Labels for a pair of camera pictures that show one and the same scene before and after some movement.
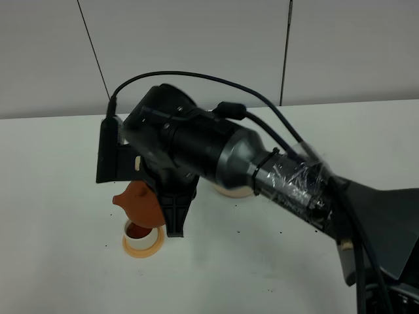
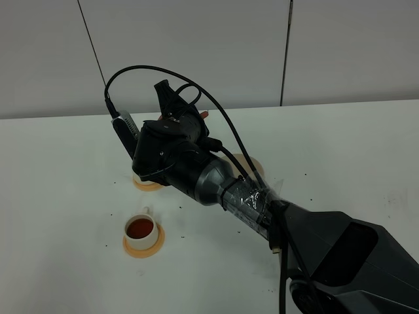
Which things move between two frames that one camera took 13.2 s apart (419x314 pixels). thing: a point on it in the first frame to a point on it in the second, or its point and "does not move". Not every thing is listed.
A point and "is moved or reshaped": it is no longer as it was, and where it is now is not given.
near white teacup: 139,237 does not move
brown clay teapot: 142,204 is moved or reshaped
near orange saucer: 140,253 does not move
